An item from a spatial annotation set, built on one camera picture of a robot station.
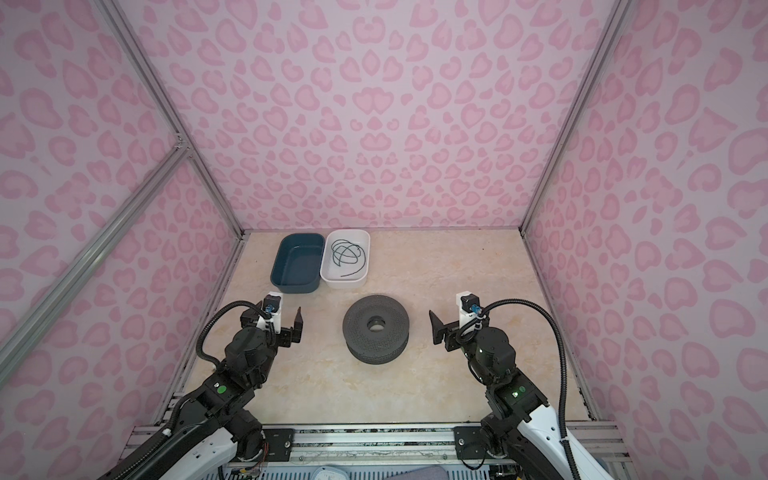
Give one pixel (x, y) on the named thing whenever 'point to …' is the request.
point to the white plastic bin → (345, 259)
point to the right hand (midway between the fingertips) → (448, 306)
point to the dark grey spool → (376, 330)
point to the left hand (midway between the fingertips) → (280, 302)
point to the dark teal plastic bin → (297, 266)
